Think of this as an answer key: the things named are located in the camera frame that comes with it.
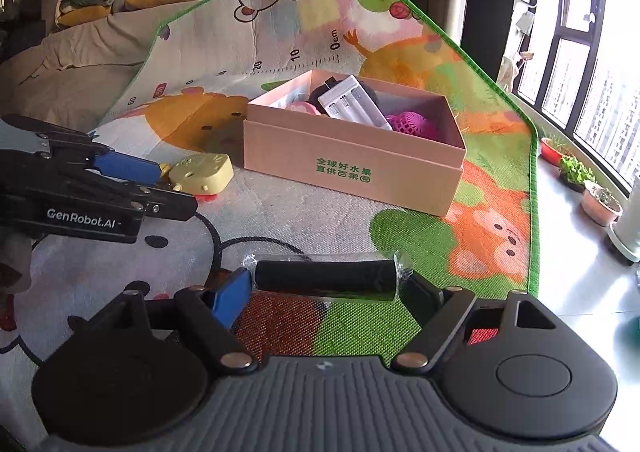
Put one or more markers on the yellow cushion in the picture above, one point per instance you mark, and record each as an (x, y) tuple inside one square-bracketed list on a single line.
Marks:
[(82, 17)]

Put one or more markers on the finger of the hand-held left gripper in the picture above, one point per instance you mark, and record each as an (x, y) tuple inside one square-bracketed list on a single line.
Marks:
[(165, 207), (127, 167)]

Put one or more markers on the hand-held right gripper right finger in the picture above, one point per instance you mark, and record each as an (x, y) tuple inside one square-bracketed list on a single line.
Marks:
[(422, 302)]

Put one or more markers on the dark pot of green plants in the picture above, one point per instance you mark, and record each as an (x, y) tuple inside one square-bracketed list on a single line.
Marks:
[(575, 174)]

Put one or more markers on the black roll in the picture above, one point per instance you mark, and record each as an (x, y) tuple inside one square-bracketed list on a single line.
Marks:
[(325, 277)]

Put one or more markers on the pink toy fries holder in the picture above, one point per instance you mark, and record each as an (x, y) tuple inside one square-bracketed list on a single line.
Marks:
[(302, 108)]

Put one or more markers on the pink cardboard box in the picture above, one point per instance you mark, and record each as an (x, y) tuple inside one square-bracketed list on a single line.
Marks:
[(350, 172)]

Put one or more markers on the cartoon printed play mat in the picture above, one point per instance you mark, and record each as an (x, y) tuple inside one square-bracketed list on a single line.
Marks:
[(310, 227)]

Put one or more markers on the tall white flower pot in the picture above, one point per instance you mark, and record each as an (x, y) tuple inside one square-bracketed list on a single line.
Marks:
[(627, 222)]

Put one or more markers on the red flower pot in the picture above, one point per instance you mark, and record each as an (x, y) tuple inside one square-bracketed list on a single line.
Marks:
[(552, 154)]

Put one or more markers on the black framed window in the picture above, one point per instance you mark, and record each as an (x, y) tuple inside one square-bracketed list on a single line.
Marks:
[(595, 82)]

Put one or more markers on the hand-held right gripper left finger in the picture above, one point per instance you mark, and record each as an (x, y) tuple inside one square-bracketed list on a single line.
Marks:
[(230, 299)]

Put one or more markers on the beige covered sofa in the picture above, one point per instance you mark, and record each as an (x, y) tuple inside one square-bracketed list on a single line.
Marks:
[(75, 77)]

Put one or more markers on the pale pink flower pot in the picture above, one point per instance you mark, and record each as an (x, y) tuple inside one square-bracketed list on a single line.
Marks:
[(600, 209)]

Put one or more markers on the yellow plastic animal toy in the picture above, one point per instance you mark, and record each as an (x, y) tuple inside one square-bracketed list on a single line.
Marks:
[(200, 172)]

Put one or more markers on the white battery charger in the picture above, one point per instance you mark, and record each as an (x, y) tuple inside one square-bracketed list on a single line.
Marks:
[(355, 107)]

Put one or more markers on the pink plastic toy basket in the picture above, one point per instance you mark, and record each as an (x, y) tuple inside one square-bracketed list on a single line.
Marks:
[(415, 123)]

